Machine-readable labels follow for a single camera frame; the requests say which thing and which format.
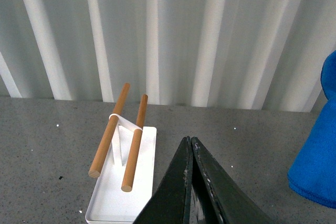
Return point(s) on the blue microfiber cloth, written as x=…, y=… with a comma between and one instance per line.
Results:
x=312, y=175

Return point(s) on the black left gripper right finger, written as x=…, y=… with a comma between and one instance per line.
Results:
x=217, y=198

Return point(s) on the left wooden rack rod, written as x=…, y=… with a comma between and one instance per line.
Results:
x=101, y=153

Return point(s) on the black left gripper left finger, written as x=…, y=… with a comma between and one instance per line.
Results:
x=171, y=202

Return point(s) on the wooden rack rod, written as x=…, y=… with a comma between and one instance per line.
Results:
x=101, y=153
x=129, y=174

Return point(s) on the right wooden rack rod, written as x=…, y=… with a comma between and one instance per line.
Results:
x=129, y=174

